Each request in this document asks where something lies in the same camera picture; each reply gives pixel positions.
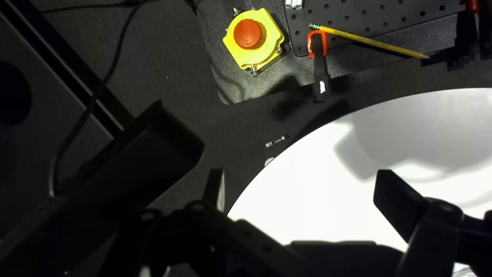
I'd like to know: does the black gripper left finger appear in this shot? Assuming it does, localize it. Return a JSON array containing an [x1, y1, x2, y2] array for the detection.
[[203, 170, 226, 211]]

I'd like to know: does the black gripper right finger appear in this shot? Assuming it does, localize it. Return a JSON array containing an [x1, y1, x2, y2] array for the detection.
[[373, 170, 462, 242]]

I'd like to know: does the yellow red emergency stop button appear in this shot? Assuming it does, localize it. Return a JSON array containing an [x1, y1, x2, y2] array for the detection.
[[221, 8, 284, 73]]

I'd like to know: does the black perforated board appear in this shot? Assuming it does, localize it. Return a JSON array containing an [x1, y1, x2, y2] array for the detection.
[[279, 0, 490, 80]]

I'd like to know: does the yellow pencil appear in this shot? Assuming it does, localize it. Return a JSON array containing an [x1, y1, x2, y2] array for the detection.
[[309, 23, 430, 60]]

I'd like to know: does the black cable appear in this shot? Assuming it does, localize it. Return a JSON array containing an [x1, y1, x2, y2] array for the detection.
[[47, 0, 150, 197]]

